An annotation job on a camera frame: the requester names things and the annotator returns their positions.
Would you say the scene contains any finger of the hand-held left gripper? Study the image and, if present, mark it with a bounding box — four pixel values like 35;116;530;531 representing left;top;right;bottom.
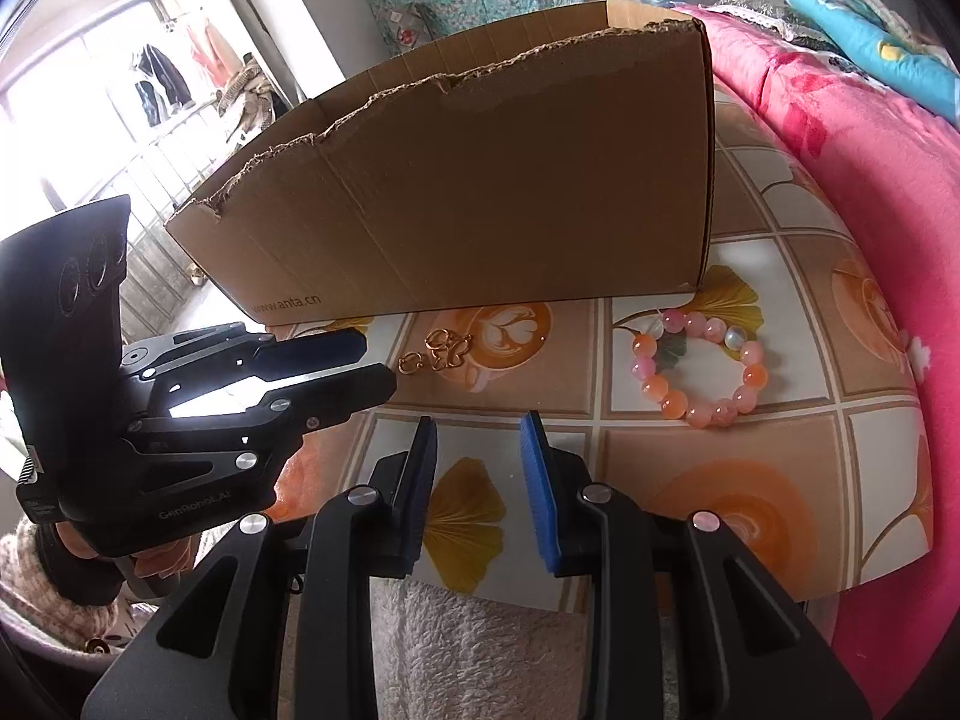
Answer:
120;324;368;391
131;367;397;475

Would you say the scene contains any pink floral blanket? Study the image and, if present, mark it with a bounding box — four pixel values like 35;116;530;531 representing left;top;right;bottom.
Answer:
671;4;960;720

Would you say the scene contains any pink hanging garment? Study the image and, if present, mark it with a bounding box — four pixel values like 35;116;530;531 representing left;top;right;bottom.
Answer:
191;15;233;83

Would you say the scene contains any brown cardboard box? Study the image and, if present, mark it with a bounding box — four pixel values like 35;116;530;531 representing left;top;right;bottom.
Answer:
165;0;715;320

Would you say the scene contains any pink bead bracelet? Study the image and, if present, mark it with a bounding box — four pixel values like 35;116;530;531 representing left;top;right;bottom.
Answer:
631;309;770;428

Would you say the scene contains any pile of clothes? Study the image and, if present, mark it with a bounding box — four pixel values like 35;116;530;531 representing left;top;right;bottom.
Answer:
221;52;293;140

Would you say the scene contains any blue patterned pillow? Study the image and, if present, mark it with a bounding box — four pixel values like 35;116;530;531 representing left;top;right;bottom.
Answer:
776;0;960;128

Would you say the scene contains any grey lace blanket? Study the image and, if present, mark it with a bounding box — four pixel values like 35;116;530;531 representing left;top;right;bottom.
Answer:
709;0;841;57

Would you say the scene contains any patterned tablecloth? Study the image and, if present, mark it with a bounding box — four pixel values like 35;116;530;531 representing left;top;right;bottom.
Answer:
262;79;935;605

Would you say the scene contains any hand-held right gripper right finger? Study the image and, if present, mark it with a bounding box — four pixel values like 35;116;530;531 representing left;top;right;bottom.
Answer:
520;411;875;720

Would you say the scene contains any dark hanging jacket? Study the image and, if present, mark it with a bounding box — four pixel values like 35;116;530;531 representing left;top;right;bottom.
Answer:
135;45;192;125

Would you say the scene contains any metal balcony railing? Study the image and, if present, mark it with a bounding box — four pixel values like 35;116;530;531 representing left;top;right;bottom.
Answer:
45;105;226;331

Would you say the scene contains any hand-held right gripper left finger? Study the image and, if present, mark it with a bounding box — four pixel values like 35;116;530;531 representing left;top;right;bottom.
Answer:
81;414;440;720

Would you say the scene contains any person's left forearm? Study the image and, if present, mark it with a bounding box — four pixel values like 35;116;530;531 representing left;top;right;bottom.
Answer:
0;517;125;653

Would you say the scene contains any patterned cushion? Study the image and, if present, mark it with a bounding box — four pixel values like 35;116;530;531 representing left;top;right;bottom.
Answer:
381;4;432;53

